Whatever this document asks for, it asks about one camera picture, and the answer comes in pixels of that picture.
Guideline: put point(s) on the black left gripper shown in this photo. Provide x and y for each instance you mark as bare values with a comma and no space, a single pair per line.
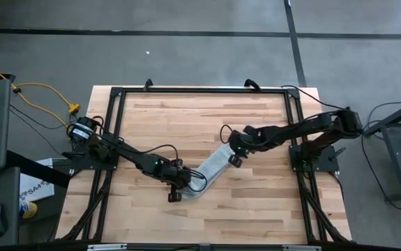
179,178

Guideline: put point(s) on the black diagonal bar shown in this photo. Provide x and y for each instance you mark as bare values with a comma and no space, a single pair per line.
36,169

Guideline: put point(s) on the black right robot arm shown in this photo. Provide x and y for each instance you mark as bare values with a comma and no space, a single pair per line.
291,130

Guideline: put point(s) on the silver metal bracket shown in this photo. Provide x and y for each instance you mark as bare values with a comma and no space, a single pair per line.
301,248
106,247

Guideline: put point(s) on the small black edge clamp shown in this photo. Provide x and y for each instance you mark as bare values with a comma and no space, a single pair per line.
148,83

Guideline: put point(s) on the black metal cart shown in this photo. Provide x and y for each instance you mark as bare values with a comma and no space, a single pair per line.
400,150

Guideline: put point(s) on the white cardboard box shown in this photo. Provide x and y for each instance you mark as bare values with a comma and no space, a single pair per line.
36,190

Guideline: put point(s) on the large black edge clamp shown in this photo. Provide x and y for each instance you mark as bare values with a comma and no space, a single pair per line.
252,83

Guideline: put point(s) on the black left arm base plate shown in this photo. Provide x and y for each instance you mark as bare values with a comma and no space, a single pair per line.
88,164

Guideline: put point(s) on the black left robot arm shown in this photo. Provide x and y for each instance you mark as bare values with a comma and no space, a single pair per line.
137,158

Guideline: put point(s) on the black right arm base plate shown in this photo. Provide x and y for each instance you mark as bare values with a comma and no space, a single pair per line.
296,165

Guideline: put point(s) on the grey microfiber towel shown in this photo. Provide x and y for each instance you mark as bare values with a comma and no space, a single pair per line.
214,167

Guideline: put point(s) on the black metal table frame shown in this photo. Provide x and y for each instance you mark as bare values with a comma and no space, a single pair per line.
203,90

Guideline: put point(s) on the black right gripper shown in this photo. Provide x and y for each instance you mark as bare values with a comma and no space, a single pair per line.
240,143

